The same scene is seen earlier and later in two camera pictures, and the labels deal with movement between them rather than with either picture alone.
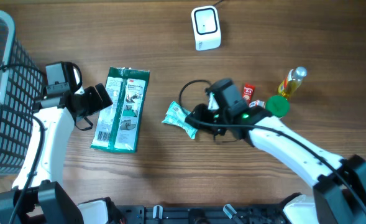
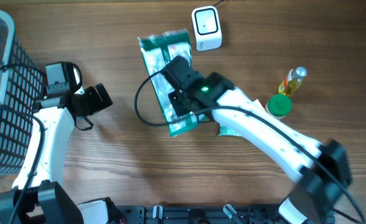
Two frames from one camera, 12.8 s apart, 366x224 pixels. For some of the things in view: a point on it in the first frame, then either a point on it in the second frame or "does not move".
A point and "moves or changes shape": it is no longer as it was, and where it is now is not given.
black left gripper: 98,104 does not move
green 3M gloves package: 117,124 to 159,51
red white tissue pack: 257,102 does not move
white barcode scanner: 206,28 does not move
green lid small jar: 278,105 does not move
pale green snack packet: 176,117 moves or changes shape
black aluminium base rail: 202,214 does not move
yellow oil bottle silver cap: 292,81 does not move
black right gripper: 202,112 to 181,106
